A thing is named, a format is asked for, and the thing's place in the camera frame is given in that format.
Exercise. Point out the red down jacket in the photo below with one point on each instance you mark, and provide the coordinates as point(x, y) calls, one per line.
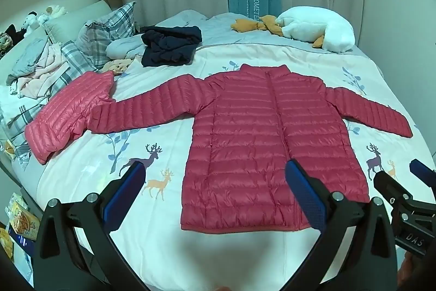
point(245, 141)

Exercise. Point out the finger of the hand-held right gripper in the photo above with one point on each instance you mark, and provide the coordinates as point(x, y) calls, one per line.
point(422, 171)
point(386, 183)

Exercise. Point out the white printed garment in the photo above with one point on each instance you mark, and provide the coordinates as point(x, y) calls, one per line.
point(17, 107)

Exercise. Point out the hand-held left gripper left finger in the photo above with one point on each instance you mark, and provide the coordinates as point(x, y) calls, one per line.
point(126, 188)

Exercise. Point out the small bread packet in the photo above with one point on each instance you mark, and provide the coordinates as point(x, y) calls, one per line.
point(8, 149)

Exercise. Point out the white dog plush toy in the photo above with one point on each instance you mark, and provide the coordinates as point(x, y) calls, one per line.
point(31, 21)

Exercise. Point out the pink fleece garment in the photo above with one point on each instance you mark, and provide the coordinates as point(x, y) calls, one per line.
point(44, 72)

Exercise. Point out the light grey garment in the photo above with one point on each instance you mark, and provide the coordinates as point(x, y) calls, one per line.
point(122, 47)

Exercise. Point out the folded pink down jacket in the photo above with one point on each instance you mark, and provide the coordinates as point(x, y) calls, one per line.
point(61, 113)

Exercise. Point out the large plaid pillow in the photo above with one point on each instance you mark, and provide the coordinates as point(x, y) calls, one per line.
point(102, 35)

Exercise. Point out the beige plush toy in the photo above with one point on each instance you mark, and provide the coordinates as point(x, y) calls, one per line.
point(54, 11)

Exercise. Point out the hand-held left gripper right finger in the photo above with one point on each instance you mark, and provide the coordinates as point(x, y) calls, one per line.
point(306, 195)

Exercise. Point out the small plaid pillow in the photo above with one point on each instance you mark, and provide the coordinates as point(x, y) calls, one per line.
point(76, 59)

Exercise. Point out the grey bed sheet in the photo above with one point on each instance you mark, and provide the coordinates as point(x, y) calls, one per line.
point(218, 28)

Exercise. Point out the black plush toy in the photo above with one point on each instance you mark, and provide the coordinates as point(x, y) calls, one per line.
point(9, 31)

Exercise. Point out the white goose plush toy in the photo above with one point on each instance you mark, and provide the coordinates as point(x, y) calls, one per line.
point(306, 25)

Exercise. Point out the pink deer-print duvet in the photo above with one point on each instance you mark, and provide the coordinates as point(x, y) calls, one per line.
point(163, 127)

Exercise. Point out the beige headboard cushion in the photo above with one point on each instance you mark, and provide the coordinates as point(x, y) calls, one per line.
point(78, 13)
point(24, 44)

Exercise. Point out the yellow snack packet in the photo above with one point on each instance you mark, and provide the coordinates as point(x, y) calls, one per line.
point(22, 219)

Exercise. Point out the navy garment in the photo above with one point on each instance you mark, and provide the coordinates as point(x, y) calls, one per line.
point(167, 45)

